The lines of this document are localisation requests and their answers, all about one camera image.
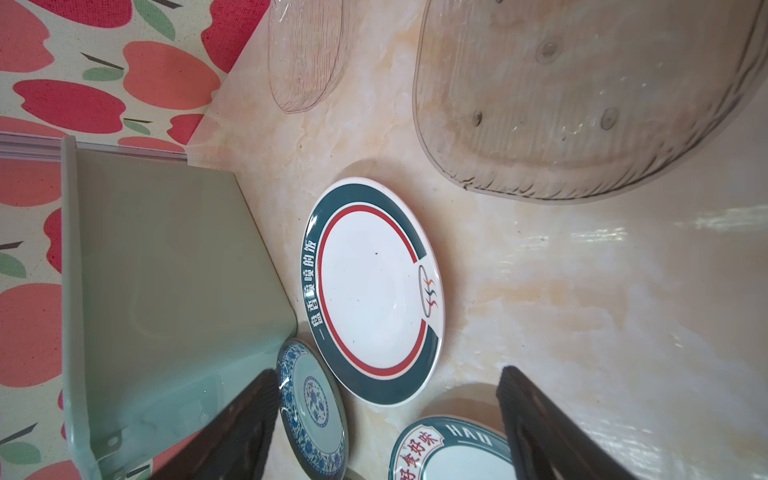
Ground green red rimmed white plate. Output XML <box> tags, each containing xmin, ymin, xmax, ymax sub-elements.
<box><xmin>299</xmin><ymin>177</ymin><xmax>447</xmax><ymax>407</ymax></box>

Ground left aluminium corner post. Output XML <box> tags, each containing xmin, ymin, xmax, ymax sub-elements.
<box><xmin>1</xmin><ymin>133</ymin><xmax>187</xmax><ymax>163</ymax></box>

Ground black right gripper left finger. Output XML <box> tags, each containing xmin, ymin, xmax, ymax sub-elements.
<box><xmin>152</xmin><ymin>369</ymin><xmax>280</xmax><ymax>479</ymax></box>

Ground mint green plastic bin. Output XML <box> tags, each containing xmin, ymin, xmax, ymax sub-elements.
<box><xmin>61</xmin><ymin>137</ymin><xmax>297</xmax><ymax>479</ymax></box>

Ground clear ribbed glass plate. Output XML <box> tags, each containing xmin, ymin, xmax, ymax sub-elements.
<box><xmin>268</xmin><ymin>0</ymin><xmax>348</xmax><ymax>114</ymax></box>

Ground blue green patterned plate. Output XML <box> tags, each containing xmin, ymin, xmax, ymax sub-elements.
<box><xmin>277</xmin><ymin>338</ymin><xmax>350</xmax><ymax>479</ymax></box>

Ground smoky glass dotted plate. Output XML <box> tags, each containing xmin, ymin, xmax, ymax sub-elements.
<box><xmin>413</xmin><ymin>1</ymin><xmax>767</xmax><ymax>203</ymax></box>

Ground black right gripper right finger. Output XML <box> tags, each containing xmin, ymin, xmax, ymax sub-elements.
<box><xmin>496</xmin><ymin>366</ymin><xmax>634</xmax><ymax>479</ymax></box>

